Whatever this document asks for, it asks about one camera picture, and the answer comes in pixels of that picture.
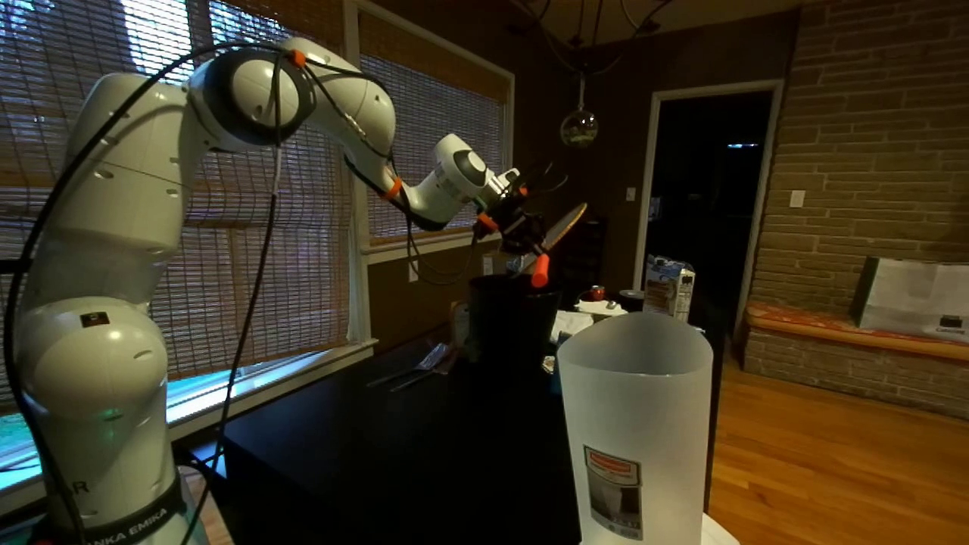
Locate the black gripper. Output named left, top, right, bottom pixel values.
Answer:
left=482, top=186, right=542, bottom=253

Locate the orange rimmed racket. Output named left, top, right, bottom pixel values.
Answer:
left=525, top=161, right=588, bottom=287

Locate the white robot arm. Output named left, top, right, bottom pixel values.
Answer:
left=3, top=35, right=525, bottom=545

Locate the black trash can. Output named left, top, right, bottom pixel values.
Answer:
left=469, top=275, right=559, bottom=377

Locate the hanging glass globe lamp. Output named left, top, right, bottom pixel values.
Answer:
left=560, top=77, right=601, bottom=148

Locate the metal spatula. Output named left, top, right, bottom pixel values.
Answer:
left=373, top=343, right=451, bottom=389

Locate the white frosted plastic bin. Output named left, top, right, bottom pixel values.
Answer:
left=559, top=311, right=715, bottom=545

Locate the white board on bench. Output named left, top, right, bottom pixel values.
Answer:
left=851, top=256, right=969, bottom=343

